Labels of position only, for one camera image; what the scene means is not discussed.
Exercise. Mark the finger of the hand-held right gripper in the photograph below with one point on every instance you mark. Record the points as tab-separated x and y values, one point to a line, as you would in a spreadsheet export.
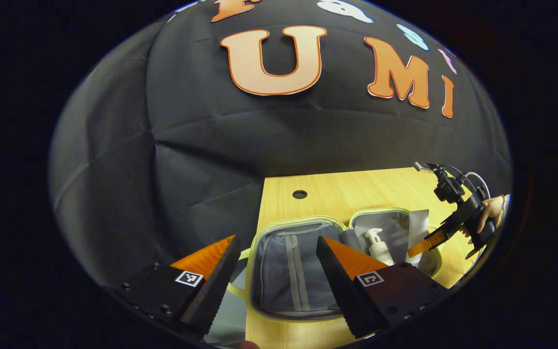
434	240

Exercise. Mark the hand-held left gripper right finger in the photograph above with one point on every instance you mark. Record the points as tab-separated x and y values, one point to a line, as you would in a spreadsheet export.
342	286

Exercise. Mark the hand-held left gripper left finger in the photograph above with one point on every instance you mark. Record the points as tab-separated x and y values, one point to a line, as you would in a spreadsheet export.
213	286

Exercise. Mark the white squeeze tube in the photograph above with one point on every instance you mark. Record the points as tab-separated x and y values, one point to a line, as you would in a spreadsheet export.
417	225

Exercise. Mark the white pump bottle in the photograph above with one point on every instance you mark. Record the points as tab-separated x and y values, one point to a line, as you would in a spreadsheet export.
379	249

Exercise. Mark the pale yellow suitcase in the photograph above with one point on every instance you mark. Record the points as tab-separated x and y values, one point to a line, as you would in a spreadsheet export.
279	276

